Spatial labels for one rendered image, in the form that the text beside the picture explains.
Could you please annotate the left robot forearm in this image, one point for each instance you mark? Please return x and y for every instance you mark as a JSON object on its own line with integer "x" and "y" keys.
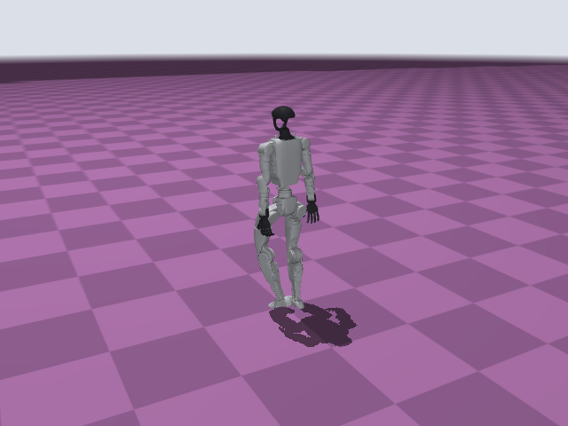
{"x": 263, "y": 195}

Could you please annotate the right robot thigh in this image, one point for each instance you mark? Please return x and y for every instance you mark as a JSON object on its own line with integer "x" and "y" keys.
{"x": 293, "y": 225}

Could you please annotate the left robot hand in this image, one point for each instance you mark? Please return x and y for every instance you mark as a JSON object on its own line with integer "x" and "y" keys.
{"x": 264, "y": 224}

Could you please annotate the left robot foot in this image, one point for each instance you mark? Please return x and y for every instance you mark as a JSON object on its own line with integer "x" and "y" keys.
{"x": 286, "y": 301}

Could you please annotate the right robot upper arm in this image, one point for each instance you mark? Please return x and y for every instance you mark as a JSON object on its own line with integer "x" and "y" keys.
{"x": 306, "y": 158}

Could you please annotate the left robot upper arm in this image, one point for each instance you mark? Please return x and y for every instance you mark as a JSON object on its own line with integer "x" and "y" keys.
{"x": 265, "y": 151}

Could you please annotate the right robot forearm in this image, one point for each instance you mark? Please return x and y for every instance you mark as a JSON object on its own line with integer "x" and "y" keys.
{"x": 309, "y": 184}

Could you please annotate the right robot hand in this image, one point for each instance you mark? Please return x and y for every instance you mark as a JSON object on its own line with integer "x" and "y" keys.
{"x": 312, "y": 209}

